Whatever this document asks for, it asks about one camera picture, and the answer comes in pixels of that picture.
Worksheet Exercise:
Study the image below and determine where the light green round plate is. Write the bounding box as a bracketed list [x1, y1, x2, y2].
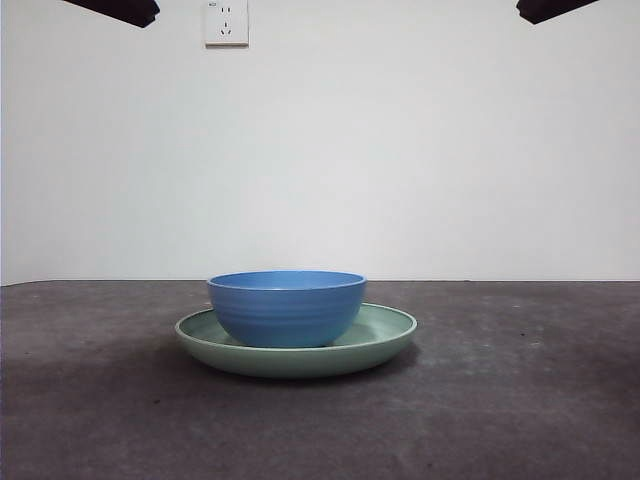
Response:
[174, 302, 419, 379]

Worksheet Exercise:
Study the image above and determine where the white wall power socket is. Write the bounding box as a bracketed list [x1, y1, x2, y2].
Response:
[203, 0, 250, 49]

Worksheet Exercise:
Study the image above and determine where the blue ribbed bowl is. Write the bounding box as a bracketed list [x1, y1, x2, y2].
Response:
[207, 270, 368, 348]

